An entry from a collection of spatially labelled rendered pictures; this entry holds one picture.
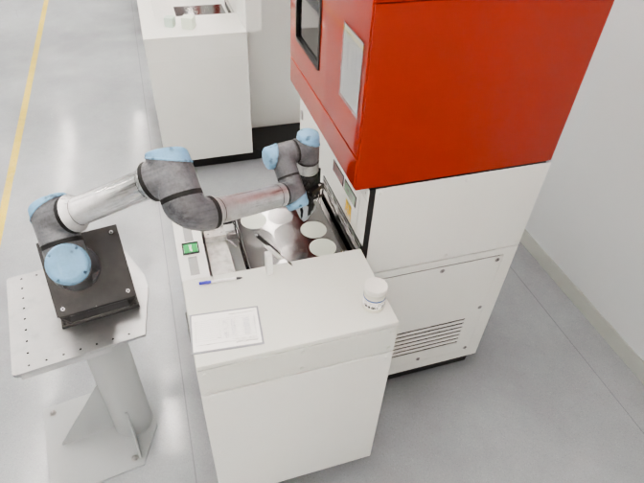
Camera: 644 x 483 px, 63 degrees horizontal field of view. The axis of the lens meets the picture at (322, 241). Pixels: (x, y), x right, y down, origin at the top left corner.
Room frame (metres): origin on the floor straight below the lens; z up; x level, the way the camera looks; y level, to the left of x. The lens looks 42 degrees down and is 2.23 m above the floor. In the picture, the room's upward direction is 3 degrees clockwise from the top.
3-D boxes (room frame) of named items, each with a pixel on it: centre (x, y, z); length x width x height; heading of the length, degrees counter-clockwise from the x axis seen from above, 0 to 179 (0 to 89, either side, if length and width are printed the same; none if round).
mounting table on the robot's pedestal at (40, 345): (1.17, 0.82, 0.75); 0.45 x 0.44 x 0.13; 118
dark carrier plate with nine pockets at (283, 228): (1.50, 0.13, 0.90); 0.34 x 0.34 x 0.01; 20
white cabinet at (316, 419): (1.39, 0.21, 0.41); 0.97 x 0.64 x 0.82; 20
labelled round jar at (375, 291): (1.11, -0.17, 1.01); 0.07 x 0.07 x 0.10
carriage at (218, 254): (1.40, 0.38, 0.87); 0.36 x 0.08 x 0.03; 20
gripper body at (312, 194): (1.50, 0.06, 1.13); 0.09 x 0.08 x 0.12; 142
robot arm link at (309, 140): (1.50, 0.07, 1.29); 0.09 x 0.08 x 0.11; 122
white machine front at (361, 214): (1.76, -0.01, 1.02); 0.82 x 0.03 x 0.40; 20
